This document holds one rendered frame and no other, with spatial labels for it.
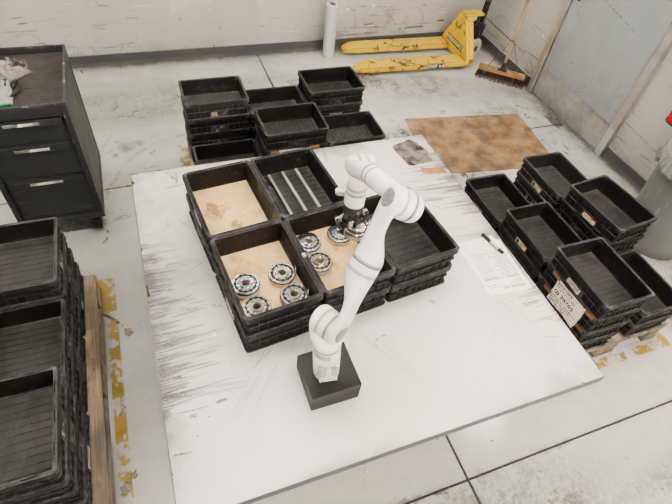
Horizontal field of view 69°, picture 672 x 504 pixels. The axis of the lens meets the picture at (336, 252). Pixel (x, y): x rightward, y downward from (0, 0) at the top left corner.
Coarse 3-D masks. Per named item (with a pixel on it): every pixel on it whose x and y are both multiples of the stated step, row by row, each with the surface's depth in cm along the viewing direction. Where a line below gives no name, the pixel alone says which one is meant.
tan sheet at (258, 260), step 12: (240, 252) 193; (252, 252) 194; (264, 252) 194; (276, 252) 195; (228, 264) 189; (240, 264) 189; (252, 264) 190; (264, 264) 190; (264, 276) 186; (264, 288) 183; (276, 288) 183; (240, 300) 178; (276, 300) 180
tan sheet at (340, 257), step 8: (312, 232) 204; (320, 232) 205; (328, 248) 199; (336, 248) 200; (344, 248) 200; (352, 248) 201; (336, 256) 197; (344, 256) 197; (336, 264) 194; (344, 264) 195; (336, 272) 191; (328, 280) 188; (336, 280) 189; (328, 288) 186
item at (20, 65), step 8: (0, 64) 252; (8, 64) 254; (16, 64) 255; (24, 64) 257; (0, 72) 249; (8, 72) 250; (16, 72) 251; (24, 72) 253; (0, 80) 246; (8, 80) 246
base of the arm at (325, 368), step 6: (318, 354) 153; (336, 354) 153; (318, 360) 156; (324, 360) 154; (330, 360) 154; (336, 360) 156; (318, 366) 158; (324, 366) 157; (330, 366) 157; (336, 366) 158; (318, 372) 161; (324, 372) 159; (330, 372) 160; (336, 372) 161; (318, 378) 164; (324, 378) 162; (330, 378) 163; (336, 378) 164
